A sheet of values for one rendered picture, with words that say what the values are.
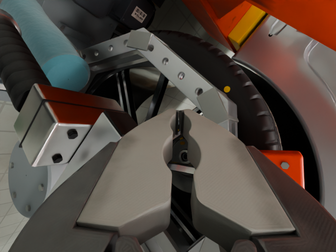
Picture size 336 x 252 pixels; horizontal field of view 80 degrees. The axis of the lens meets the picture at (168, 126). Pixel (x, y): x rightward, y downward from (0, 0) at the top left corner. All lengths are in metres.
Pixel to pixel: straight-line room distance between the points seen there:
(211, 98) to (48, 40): 0.30
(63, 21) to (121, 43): 0.52
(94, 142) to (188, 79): 0.21
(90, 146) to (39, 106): 0.05
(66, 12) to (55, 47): 0.54
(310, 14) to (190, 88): 0.17
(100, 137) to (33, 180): 0.21
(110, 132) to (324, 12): 0.25
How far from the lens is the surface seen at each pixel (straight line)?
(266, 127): 0.39
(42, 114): 0.18
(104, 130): 0.17
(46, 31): 0.47
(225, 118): 0.31
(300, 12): 0.32
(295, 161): 0.30
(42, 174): 0.34
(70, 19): 0.96
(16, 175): 0.41
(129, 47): 0.44
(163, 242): 0.39
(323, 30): 0.32
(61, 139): 0.18
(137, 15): 0.83
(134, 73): 0.59
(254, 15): 0.80
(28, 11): 0.54
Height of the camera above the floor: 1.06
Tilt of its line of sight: 24 degrees down
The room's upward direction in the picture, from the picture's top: 138 degrees clockwise
